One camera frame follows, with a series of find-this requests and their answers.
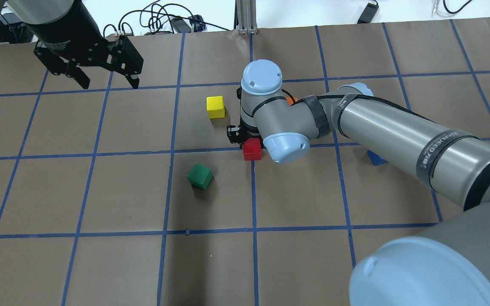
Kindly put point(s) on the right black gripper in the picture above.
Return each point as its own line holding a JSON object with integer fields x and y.
{"x": 237, "y": 134}

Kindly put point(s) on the black equipment on desk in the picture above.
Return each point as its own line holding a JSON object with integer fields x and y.
{"x": 13, "y": 29}

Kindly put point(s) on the red wooden block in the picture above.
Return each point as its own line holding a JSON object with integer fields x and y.
{"x": 252, "y": 149}

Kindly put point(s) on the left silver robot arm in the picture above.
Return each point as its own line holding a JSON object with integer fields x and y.
{"x": 69, "y": 39}

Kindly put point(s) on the black power adapter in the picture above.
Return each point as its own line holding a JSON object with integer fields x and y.
{"x": 180, "y": 25}

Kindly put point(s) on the blue wooden block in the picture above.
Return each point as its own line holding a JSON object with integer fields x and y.
{"x": 375, "y": 159}

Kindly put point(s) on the green wooden block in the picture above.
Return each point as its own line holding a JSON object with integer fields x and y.
{"x": 200, "y": 176}

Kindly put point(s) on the aluminium frame post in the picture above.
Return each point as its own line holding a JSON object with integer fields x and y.
{"x": 245, "y": 17}

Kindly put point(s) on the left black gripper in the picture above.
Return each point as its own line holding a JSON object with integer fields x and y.
{"x": 71, "y": 26}

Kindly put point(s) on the orange wooden block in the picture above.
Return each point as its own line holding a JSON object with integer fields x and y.
{"x": 291, "y": 100}

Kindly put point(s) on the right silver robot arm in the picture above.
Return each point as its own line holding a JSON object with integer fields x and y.
{"x": 445, "y": 265}

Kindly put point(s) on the yellow wooden block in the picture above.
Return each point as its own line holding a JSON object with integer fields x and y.
{"x": 215, "y": 107}

